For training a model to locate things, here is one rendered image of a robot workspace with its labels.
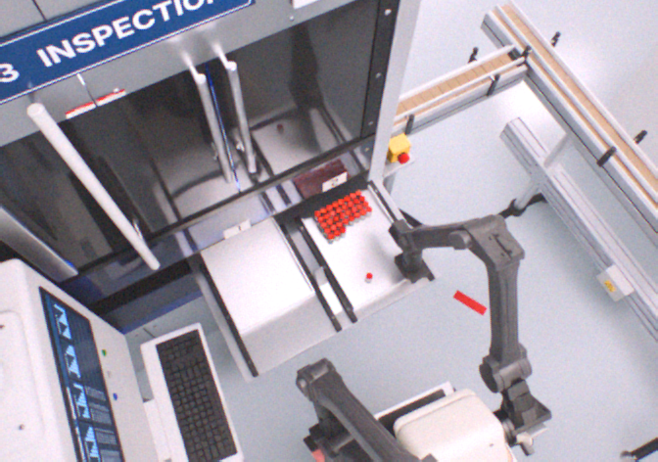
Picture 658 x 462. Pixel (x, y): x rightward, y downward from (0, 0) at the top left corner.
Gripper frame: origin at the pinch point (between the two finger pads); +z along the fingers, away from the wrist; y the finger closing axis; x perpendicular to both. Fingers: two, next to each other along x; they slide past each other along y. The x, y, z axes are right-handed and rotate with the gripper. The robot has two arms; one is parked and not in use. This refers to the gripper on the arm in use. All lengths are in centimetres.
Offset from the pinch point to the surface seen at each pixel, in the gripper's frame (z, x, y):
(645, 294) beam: 45, -85, -34
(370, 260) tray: 0.8, 7.4, 12.2
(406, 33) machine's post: -76, -11, 23
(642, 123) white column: 43, -142, 27
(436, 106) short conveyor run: -10, -42, 48
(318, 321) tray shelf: 2.4, 31.7, 3.2
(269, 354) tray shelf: 2.4, 49.7, 1.5
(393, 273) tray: 2.2, 3.3, 5.1
